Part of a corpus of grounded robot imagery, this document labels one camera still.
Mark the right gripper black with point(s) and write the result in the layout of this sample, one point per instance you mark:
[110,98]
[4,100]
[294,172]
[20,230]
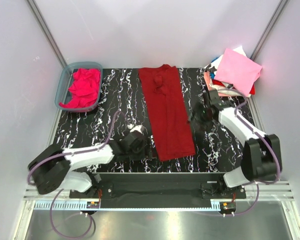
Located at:
[197,120]

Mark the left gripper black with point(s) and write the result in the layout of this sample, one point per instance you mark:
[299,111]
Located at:
[145,154]

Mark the dark red t shirt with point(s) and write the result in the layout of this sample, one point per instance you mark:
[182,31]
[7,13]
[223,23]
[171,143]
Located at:
[167,113]

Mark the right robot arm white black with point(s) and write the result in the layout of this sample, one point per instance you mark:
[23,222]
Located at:
[261,156]

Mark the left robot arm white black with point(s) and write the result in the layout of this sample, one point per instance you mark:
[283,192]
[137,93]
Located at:
[57,168]

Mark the black marble pattern mat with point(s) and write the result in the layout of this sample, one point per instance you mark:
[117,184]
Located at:
[216,148]

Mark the folded peach t shirt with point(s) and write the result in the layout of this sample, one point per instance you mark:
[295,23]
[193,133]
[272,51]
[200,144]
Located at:
[221,90]

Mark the black white patterned t shirt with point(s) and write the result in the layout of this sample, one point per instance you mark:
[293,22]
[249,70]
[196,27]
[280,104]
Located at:
[212,67]

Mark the folded red t shirt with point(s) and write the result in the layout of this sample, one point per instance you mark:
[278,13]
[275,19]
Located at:
[216,83]

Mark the folded light pink t shirt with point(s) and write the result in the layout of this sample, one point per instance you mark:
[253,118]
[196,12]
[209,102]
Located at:
[238,70]

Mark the left orange connector box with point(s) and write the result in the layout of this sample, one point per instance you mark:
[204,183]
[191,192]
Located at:
[94,204]

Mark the orange connector box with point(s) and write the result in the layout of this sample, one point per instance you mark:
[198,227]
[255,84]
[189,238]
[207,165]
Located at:
[228,205]
[94,204]

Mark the magenta pink t shirt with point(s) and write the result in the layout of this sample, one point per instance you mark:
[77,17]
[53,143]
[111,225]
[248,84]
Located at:
[84,89]

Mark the teal plastic basket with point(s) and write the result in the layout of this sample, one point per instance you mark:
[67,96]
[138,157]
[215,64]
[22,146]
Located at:
[66,80]

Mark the right orange connector box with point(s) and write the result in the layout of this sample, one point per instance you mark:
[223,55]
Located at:
[228,205]

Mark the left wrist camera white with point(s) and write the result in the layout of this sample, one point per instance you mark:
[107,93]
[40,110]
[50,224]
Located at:
[138,128]

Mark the aluminium frame rail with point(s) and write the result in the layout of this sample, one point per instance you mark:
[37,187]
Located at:
[280,191]

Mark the right aluminium corner post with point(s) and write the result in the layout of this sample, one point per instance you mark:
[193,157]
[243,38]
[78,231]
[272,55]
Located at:
[269,27]

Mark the aluminium corner post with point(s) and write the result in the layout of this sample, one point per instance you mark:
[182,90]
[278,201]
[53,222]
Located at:
[36,12]
[269,27]

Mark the left aluminium corner post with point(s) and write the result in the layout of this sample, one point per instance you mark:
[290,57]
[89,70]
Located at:
[36,12]

